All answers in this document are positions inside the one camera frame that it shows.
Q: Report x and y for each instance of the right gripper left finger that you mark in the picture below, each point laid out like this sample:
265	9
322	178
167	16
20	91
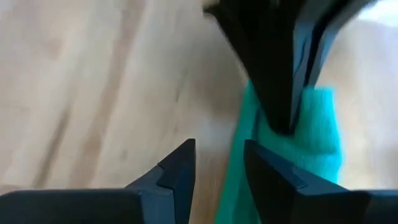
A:
93	207

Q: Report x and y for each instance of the teal green elastic bandage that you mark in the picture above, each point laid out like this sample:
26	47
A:
317	140

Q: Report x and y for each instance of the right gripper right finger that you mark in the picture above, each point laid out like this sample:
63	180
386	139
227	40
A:
311	205

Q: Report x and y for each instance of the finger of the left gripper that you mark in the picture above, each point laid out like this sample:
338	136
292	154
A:
314	37
267	46

